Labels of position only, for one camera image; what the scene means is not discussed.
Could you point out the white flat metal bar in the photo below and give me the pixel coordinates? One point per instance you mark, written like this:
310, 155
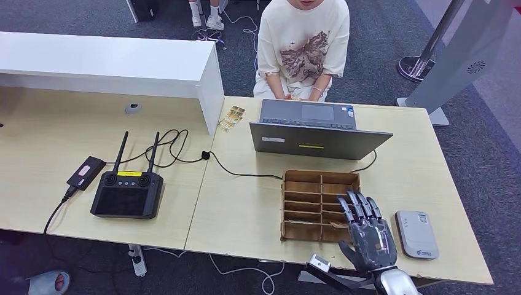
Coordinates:
303, 277

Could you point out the grey white card reader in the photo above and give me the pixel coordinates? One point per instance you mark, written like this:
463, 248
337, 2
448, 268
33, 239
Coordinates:
417, 236

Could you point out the wooden card organizer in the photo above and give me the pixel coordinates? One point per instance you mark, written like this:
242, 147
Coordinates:
309, 203

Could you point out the autumn print hotel card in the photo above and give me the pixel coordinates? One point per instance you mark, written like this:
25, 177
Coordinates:
226, 123
237, 112

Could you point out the person's right forearm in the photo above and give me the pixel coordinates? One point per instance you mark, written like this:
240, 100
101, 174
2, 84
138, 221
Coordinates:
278, 86

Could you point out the white counter shelf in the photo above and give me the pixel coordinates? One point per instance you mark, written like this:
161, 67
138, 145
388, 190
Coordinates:
101, 59

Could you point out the person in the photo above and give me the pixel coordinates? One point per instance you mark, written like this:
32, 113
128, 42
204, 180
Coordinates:
303, 28

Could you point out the grey laptop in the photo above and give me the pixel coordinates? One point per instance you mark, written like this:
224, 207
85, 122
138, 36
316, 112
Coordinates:
321, 142

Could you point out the white power strip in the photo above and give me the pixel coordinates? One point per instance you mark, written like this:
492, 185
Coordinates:
138, 261

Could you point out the tan room key card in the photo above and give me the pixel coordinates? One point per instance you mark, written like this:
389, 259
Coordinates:
336, 224

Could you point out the white shoe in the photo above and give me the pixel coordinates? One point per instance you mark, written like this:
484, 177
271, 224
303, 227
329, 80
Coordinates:
196, 21
215, 22

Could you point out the black box with pink label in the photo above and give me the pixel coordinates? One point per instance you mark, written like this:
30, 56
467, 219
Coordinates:
86, 173

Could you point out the black box with white panel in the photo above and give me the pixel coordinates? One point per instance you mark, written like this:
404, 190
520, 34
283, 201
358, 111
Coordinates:
144, 10

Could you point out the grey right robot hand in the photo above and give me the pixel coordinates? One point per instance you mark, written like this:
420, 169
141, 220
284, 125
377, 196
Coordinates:
372, 244

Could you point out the chrome stanchion post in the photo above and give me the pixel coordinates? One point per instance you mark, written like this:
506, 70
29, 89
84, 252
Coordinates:
416, 68

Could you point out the black controller with antennas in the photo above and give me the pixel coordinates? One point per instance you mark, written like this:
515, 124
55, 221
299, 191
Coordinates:
126, 201

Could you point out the small grey dome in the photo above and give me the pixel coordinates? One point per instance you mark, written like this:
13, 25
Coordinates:
133, 108

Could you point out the grey kiosk stand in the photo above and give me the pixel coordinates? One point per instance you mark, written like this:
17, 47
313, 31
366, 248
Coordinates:
470, 49

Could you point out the pale slipper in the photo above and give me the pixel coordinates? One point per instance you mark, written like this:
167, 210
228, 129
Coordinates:
49, 283

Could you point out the black star chair base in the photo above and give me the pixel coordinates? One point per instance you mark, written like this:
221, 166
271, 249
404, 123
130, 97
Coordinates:
210, 36

